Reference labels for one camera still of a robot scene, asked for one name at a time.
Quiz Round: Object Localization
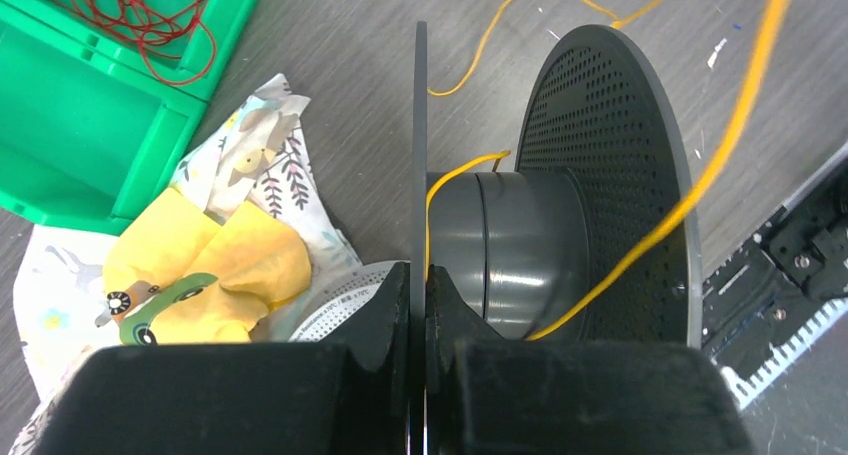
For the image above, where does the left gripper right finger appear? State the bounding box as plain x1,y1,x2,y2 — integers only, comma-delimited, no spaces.
425,267,755,454

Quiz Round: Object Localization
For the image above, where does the dark grey cable spool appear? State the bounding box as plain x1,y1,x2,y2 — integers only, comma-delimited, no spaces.
409,19,704,351

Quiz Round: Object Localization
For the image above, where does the green three-compartment bin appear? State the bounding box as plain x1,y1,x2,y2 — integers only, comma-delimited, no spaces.
1,0,259,235

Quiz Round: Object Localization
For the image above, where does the yellow snack bag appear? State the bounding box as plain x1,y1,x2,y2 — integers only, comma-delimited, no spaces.
103,189,312,346

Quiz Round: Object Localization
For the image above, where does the yellow wire bundle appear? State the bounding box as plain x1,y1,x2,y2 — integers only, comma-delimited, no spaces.
422,0,803,343

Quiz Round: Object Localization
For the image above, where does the red wire bundle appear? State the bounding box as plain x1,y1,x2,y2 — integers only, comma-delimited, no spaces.
0,0,220,88

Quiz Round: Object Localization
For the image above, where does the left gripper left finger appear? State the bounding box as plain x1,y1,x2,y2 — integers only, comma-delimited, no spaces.
30,263,409,454

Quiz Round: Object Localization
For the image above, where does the white plastic cable spool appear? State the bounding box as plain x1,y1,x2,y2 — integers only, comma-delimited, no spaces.
285,260,404,342

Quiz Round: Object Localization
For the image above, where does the white slotted cable duct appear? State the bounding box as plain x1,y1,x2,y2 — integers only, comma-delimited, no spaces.
713,299,847,411

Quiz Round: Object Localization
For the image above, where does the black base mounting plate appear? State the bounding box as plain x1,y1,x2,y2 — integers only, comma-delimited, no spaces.
702,163,847,378

